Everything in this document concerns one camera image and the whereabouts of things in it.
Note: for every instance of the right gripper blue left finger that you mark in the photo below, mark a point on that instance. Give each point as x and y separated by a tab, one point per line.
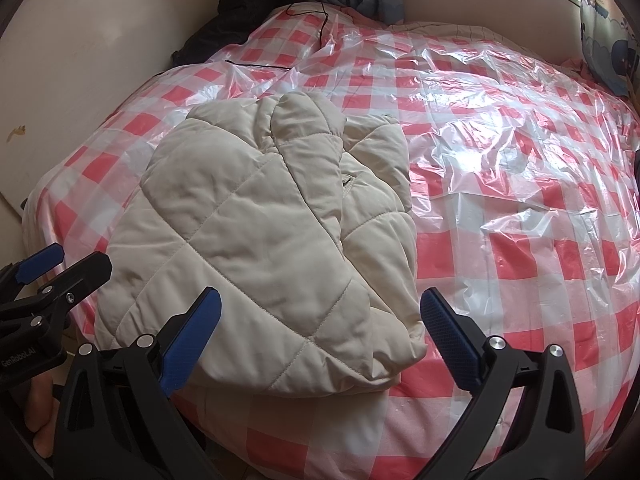
116	420

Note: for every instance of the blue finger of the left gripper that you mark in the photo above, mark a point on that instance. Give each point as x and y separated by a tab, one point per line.
15	276
75	274

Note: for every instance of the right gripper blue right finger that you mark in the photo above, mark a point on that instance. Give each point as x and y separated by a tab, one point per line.
546	438

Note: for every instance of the beige quilted jacket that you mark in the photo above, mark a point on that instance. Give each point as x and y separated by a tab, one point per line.
300	216

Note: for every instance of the dark clothes pile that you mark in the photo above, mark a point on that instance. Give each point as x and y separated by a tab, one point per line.
234	22

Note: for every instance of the left hand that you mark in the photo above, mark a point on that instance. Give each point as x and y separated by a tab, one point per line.
41	412

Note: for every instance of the red white checkered plastic sheet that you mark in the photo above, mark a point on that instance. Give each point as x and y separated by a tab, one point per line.
522	177

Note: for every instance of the blue pink right curtain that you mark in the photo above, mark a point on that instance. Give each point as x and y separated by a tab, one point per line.
609	46

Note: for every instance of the beige headboard panel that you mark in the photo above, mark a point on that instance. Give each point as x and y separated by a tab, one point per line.
550	28

